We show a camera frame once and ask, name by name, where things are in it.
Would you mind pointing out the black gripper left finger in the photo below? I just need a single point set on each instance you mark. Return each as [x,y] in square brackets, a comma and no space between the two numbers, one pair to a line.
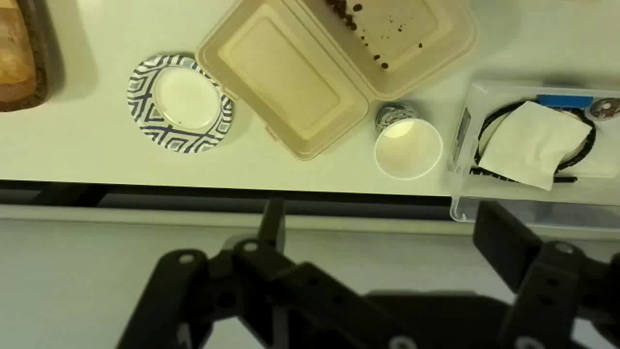
[213,297]

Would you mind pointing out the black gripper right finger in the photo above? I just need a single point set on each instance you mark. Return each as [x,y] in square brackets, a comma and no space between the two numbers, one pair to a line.
[554,292]

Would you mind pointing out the beige takeaway clamshell pack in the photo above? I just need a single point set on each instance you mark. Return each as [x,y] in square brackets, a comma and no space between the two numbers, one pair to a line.
[290,78]

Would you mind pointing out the white folded paper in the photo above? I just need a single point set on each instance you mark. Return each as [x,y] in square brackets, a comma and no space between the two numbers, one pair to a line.
[532,142]

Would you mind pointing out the blue flat item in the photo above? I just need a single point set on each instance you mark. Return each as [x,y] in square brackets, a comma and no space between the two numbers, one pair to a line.
[561,102]

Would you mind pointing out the patterned paper cup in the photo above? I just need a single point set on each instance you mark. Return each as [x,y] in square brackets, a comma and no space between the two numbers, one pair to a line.
[406,148]

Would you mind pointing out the brown wooden tray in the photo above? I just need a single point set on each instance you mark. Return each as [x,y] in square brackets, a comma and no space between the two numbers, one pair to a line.
[15,59]

